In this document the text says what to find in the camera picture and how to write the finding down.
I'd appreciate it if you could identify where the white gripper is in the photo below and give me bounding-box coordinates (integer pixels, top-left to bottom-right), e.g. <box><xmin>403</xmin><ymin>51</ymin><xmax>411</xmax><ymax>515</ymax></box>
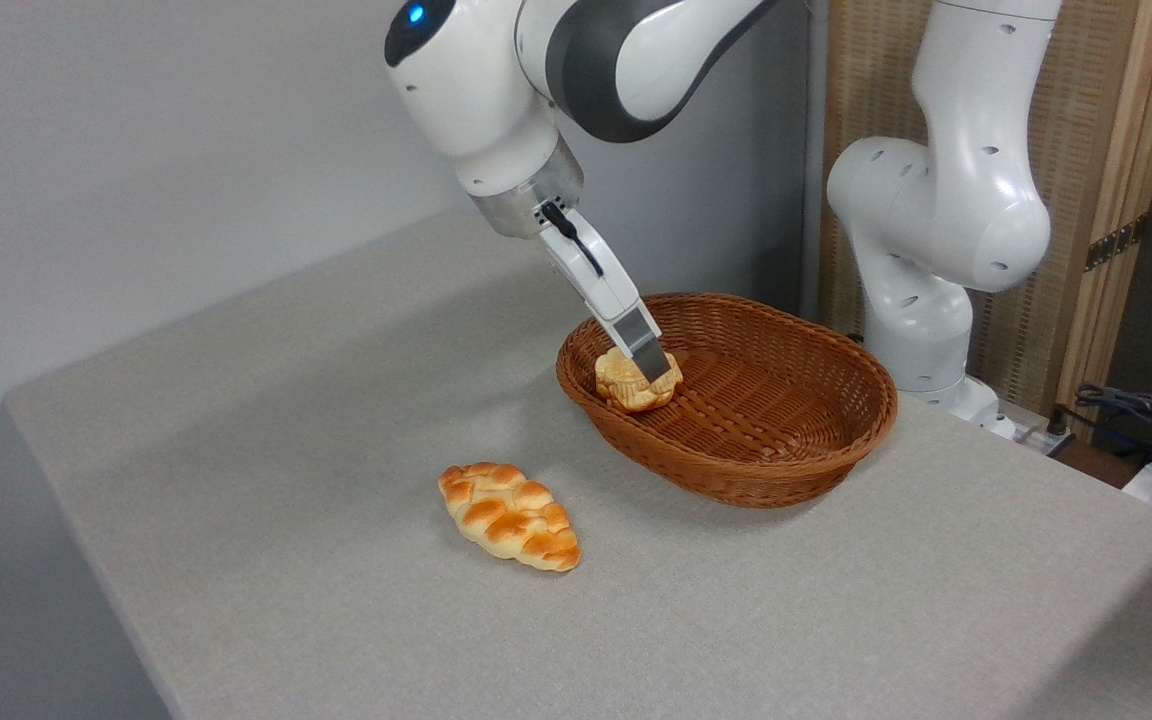
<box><xmin>536</xmin><ymin>203</ymin><xmax>674</xmax><ymax>386</ymax></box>

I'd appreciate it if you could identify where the small round bread roll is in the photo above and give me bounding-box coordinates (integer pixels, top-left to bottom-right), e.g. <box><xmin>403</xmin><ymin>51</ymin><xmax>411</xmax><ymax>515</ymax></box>
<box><xmin>594</xmin><ymin>345</ymin><xmax>684</xmax><ymax>413</ymax></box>

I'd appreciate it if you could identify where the braided bread loaf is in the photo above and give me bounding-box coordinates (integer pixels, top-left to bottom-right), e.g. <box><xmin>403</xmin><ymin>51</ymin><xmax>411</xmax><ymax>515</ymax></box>
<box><xmin>437</xmin><ymin>461</ymin><xmax>582</xmax><ymax>573</ymax></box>

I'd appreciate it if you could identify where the brown wicker basket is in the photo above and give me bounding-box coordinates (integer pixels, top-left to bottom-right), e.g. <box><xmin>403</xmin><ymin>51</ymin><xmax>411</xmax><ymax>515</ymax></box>
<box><xmin>555</xmin><ymin>292</ymin><xmax>899</xmax><ymax>510</ymax></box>

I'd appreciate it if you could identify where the grey vertical pole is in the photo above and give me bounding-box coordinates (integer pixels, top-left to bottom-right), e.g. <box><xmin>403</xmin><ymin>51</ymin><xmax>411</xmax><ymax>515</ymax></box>
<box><xmin>804</xmin><ymin>0</ymin><xmax>830</xmax><ymax>321</ymax></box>

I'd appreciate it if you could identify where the white power strip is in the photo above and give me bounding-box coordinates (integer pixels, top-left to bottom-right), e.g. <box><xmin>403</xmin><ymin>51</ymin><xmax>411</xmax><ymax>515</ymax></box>
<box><xmin>1012</xmin><ymin>416</ymin><xmax>1073</xmax><ymax>457</ymax></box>

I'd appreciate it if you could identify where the brass screen hinge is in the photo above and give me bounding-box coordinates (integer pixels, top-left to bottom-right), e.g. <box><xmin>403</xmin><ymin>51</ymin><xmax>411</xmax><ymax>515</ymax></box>
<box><xmin>1084</xmin><ymin>215</ymin><xmax>1149</xmax><ymax>273</ymax></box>

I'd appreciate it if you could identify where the wooden folding screen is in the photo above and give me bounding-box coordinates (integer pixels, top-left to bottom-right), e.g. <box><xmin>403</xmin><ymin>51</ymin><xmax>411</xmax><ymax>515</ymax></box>
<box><xmin>821</xmin><ymin>0</ymin><xmax>1152</xmax><ymax>441</ymax></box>

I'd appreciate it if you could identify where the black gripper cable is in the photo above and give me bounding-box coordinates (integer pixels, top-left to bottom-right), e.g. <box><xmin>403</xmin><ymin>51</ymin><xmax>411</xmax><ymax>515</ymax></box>
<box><xmin>540</xmin><ymin>200</ymin><xmax>605</xmax><ymax>279</ymax></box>

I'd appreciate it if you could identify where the black cable bundle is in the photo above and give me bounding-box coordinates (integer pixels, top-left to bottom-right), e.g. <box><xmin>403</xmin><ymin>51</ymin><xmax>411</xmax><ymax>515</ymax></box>
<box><xmin>1074</xmin><ymin>384</ymin><xmax>1152</xmax><ymax>473</ymax></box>

